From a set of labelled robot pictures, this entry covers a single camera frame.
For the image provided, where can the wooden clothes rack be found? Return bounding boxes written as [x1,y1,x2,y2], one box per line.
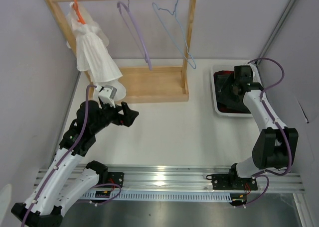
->
[45,0,196,104]

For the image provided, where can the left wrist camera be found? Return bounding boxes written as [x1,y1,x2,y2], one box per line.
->
[95,85,117,108]

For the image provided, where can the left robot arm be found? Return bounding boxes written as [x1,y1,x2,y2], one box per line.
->
[11,101,139,227]

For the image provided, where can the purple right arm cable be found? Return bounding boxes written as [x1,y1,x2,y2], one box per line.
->
[247,57,292,175]

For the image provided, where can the red black plaid garment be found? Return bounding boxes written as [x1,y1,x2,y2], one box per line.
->
[214,69,251,114]

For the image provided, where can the purple plastic hanger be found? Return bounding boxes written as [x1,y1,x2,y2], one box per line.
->
[117,0,153,71]

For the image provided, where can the white plastic basket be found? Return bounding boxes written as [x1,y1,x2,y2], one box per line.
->
[211,64,261,117]

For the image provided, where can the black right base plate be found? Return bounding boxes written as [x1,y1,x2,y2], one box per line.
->
[206,174,258,191]

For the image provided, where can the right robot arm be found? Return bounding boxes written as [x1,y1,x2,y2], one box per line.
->
[227,65,299,189]

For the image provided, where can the orange plastic hanger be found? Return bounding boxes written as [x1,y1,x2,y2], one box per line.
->
[72,0,86,24]

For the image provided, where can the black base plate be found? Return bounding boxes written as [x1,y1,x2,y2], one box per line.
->
[107,172,124,187]
[206,174,258,191]

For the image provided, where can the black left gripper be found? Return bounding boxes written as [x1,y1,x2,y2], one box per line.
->
[91,99,139,134]

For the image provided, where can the aluminium mounting rail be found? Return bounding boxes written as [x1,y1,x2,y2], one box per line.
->
[33,164,306,194]

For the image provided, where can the light blue wire hanger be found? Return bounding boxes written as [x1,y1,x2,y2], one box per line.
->
[152,0,197,70]

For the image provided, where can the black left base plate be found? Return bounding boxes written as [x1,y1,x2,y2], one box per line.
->
[107,172,124,187]

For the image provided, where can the white slotted cable duct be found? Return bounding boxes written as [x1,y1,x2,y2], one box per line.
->
[77,191,231,203]

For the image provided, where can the white pleated dress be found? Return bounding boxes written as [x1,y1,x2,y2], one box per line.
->
[66,2,127,101]

